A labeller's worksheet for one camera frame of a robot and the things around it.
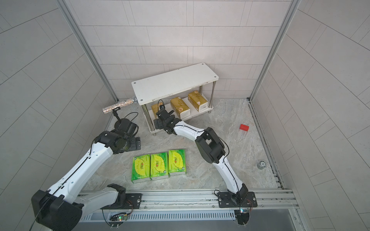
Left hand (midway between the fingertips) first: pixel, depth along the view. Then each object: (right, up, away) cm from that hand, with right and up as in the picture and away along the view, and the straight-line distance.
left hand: (134, 144), depth 79 cm
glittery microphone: (-17, +20, +5) cm, 26 cm away
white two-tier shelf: (+29, +32, +26) cm, 50 cm away
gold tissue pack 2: (+24, +21, +15) cm, 35 cm away
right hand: (+12, +12, +19) cm, 25 cm away
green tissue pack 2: (+14, -12, -2) cm, 19 cm away
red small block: (+68, +7, +20) cm, 71 cm away
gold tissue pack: (+8, +20, +15) cm, 26 cm away
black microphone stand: (-17, +11, +17) cm, 27 cm away
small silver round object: (+71, -12, +1) cm, 72 cm away
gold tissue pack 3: (+36, +26, +22) cm, 50 cm away
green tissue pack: (+5, -13, -3) cm, 14 cm away
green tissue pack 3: (+24, -10, 0) cm, 26 cm away
